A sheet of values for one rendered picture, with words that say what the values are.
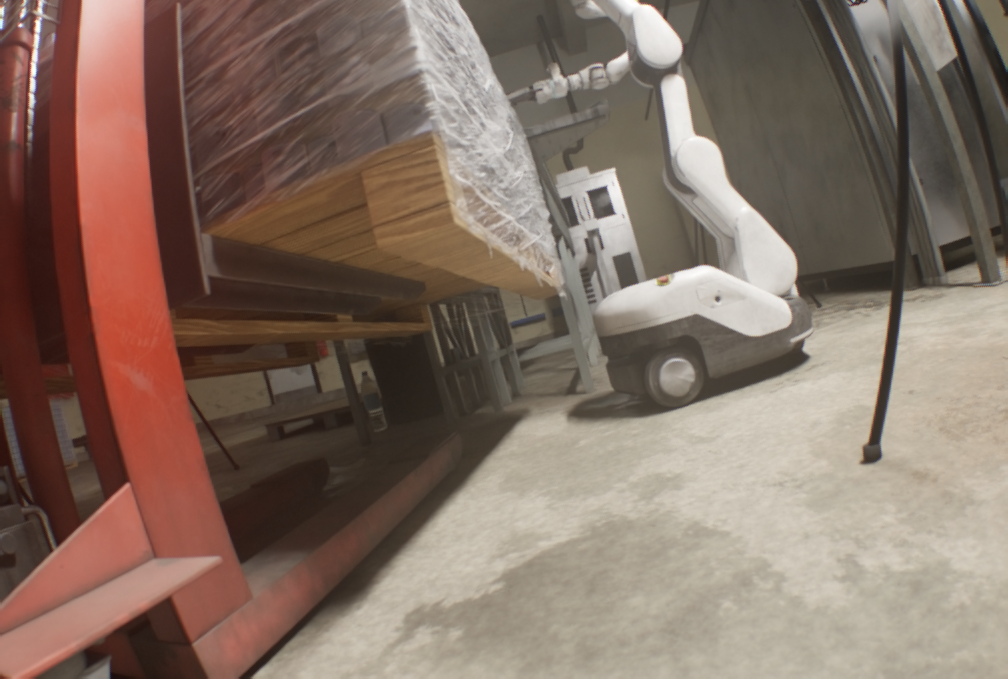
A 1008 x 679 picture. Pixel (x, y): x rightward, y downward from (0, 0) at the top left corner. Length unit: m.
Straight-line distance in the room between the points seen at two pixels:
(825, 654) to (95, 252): 0.80
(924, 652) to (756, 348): 1.22
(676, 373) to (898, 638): 1.16
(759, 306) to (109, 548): 1.52
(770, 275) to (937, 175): 1.55
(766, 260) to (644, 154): 7.16
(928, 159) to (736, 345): 1.84
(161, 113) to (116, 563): 0.61
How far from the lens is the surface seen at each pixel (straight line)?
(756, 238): 1.79
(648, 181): 8.76
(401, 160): 0.67
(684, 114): 1.89
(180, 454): 0.68
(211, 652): 0.69
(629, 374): 1.62
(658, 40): 1.94
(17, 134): 0.99
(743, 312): 1.59
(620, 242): 7.12
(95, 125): 0.73
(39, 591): 0.55
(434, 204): 0.64
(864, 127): 2.88
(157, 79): 0.92
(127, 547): 0.61
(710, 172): 1.79
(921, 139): 3.11
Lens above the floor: 0.33
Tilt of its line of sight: 3 degrees up
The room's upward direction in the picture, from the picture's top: 15 degrees counter-clockwise
